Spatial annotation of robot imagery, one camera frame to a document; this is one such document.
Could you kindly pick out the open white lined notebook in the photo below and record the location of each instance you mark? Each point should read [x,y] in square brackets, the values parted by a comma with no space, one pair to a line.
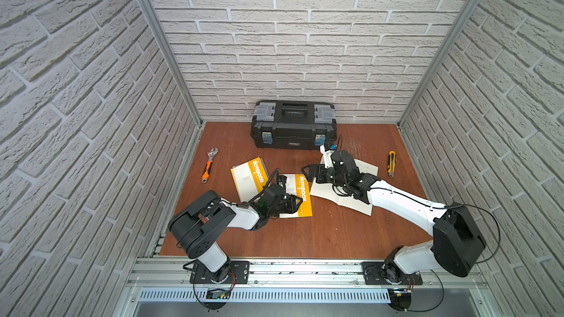
[325,191]

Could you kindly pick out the aluminium corner post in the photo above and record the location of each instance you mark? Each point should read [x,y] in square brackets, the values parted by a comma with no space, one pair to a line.
[166,49]
[450,39]

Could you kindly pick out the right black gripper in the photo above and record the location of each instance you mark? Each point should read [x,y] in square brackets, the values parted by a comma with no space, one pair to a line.
[321,169]

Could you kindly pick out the yellow white cover notebook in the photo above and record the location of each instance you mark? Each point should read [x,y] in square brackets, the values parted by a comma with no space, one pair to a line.
[250,178]

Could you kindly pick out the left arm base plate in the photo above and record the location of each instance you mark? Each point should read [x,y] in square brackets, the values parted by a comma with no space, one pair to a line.
[231,272]

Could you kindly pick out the right aluminium corner post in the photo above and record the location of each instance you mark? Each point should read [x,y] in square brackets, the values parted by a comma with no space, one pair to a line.
[450,39]

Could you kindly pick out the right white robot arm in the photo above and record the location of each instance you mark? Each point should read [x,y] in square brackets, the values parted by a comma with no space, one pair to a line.
[457,242]

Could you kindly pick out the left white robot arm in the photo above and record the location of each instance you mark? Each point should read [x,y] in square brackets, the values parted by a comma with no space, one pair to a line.
[197,227]

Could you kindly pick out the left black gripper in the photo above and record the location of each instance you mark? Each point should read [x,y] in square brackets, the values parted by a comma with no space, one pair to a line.
[286,200]

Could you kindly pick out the yellow utility knife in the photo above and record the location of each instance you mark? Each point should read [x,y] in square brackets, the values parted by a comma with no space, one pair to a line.
[392,160]

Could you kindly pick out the orange handled adjustable wrench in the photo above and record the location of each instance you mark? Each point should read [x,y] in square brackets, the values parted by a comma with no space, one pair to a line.
[207,172]

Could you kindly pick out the black plastic toolbox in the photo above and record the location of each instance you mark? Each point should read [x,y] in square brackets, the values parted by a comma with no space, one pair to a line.
[296,125]

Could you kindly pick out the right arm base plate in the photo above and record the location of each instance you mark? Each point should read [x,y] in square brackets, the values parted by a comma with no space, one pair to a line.
[380,273]

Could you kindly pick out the left aluminium corner post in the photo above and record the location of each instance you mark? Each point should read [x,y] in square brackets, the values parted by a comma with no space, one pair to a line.
[166,49]

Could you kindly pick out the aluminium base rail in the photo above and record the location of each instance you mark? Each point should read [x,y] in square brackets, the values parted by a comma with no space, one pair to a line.
[287,280]

